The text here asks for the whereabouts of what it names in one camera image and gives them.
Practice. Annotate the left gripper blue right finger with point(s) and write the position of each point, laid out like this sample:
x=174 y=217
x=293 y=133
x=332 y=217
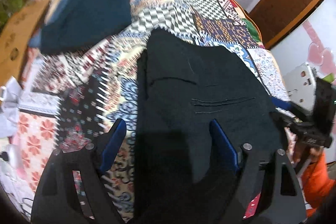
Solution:
x=227 y=153

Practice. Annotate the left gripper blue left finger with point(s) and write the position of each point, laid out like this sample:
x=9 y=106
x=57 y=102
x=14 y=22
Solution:
x=110 y=143

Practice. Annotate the black pants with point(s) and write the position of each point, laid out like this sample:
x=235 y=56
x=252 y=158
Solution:
x=178 y=175

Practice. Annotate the orange right sleeve forearm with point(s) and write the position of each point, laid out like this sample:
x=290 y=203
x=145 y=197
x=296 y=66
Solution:
x=316 y=184

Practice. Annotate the person right hand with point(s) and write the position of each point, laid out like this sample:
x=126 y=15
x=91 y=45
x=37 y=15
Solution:
x=299 y=148

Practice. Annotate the white crumpled cloth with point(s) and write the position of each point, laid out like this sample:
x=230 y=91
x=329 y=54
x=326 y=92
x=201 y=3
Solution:
x=10 y=95

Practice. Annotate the folded dark teal garment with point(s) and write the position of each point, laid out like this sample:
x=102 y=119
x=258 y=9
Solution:
x=84 y=23

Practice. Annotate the pink heart wall sticker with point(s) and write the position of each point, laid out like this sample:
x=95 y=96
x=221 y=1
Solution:
x=318 y=54

